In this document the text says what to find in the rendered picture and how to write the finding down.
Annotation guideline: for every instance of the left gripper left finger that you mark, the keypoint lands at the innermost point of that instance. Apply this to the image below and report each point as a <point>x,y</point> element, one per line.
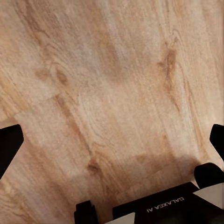
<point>11,139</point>

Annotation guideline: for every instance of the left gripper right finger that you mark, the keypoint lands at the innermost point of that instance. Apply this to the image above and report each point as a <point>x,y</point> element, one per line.
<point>217,139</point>

